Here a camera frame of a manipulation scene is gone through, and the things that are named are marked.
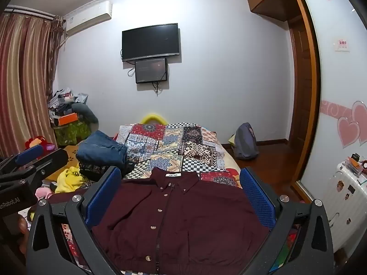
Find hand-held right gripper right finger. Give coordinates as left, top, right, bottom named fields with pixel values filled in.
left=239, top=167, right=335, bottom=275

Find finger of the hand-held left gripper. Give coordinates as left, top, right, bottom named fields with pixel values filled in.
left=17, top=148, right=69, bottom=182
left=0, top=145, right=44, bottom=175

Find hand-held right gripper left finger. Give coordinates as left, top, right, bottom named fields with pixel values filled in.
left=25, top=166, right=127, bottom=275

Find maroon button-up shirt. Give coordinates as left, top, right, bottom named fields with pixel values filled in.
left=91, top=167, right=271, bottom=275

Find red plush toy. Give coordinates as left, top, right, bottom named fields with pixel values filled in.
left=24, top=135, right=57, bottom=153

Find orange paw print sheet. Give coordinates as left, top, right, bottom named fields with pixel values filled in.
left=42, top=145, right=84, bottom=183

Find yellow garment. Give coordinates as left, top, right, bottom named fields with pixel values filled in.
left=54, top=166, right=90, bottom=194

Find black patterned cloth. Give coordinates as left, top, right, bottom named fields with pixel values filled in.
left=78, top=162, right=111, bottom=182

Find pink plush toy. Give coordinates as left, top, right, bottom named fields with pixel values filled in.
left=36, top=187, right=56, bottom=200

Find green box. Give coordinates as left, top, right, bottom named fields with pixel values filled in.
left=54, top=121, right=88, bottom=147

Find orange box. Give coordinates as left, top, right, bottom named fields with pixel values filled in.
left=57, top=113, right=80, bottom=127

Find folded blue jeans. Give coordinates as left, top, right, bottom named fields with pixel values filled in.
left=76, top=130, right=128, bottom=169

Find bed with cream sheet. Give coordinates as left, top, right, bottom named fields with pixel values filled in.
left=219, top=143, right=242, bottom=178

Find grey backpack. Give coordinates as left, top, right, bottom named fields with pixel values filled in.
left=233, top=122, right=260, bottom=161

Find striped red curtain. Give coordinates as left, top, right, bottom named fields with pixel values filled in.
left=0, top=12, right=64, bottom=159

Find patchwork printed blanket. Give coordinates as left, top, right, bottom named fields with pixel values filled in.
left=116, top=123, right=241, bottom=188

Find box of small items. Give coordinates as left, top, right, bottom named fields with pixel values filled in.
left=342, top=153, right=367, bottom=179

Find wooden door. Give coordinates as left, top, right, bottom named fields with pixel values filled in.
left=287, top=20, right=314, bottom=151

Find white wardrobe sliding door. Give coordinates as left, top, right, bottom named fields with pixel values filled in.
left=297, top=0, right=367, bottom=204

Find small black monitor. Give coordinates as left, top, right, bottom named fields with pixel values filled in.
left=135, top=58, right=168, bottom=84

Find white air conditioner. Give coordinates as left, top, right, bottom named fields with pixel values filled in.
left=64, top=0, right=113, bottom=37

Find pink white door sticker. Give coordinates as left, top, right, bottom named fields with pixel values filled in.
left=334, top=38, right=351, bottom=53

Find yellow ring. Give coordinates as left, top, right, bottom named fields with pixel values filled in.
left=139, top=114, right=170, bottom=126

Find black monitor cable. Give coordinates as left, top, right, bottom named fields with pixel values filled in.
left=127, top=66, right=161, bottom=97

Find wall-mounted black television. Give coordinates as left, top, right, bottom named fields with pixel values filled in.
left=122, top=23, right=181, bottom=63

